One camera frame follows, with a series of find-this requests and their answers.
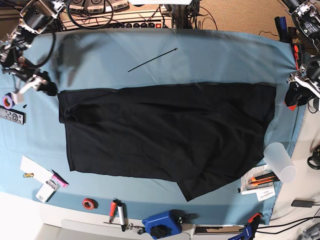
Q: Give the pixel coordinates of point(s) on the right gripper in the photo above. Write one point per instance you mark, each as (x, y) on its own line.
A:
(26, 78)

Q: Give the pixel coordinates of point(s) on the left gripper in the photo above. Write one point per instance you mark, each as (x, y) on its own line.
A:
(303, 85)

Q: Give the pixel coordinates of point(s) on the black t-shirt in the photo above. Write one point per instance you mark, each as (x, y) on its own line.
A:
(201, 136)

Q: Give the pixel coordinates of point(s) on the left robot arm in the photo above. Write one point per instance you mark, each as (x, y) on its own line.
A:
(306, 18)

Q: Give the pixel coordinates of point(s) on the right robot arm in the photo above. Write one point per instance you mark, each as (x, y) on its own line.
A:
(35, 17)

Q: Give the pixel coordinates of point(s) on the red cube block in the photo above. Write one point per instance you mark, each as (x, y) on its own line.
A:
(292, 108)

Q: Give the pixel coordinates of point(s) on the orange black clamp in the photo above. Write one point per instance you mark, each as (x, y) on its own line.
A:
(298, 55)

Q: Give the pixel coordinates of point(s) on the purple tape roll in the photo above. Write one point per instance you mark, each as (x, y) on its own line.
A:
(7, 101)

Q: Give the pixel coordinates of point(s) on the black remote control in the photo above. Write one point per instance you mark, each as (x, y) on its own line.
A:
(13, 115)

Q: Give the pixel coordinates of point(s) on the translucent plastic cup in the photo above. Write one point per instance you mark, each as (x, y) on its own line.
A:
(279, 161)

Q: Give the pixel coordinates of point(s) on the light blue table cloth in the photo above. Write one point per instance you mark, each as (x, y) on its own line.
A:
(85, 59)

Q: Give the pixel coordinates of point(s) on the white paper sheet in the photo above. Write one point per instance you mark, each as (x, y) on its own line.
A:
(29, 166)

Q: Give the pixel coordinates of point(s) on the pink marker package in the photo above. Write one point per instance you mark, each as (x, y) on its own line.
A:
(59, 179)

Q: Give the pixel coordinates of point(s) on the white blister pack card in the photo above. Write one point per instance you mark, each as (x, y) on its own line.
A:
(47, 190)

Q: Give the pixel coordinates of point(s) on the white booklet papers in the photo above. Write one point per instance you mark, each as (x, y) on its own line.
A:
(264, 191)

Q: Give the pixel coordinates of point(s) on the red tape roll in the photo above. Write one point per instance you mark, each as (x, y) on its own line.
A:
(89, 204)

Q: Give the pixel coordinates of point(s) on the black power strip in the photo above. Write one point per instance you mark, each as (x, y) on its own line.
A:
(138, 24)

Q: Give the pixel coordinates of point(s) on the white marker pen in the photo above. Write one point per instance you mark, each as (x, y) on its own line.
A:
(121, 216)

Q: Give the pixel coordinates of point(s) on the blue orange bar clamp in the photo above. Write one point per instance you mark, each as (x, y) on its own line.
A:
(248, 232)

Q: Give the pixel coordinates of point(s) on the blue table clamp box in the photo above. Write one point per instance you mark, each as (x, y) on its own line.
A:
(162, 225)

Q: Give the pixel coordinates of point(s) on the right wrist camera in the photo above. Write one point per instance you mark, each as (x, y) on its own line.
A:
(17, 97)

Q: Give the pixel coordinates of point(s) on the black cable tie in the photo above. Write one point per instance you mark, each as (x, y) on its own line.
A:
(148, 61)

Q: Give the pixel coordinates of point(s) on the red handled screwdriver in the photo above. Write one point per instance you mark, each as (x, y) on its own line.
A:
(113, 207)

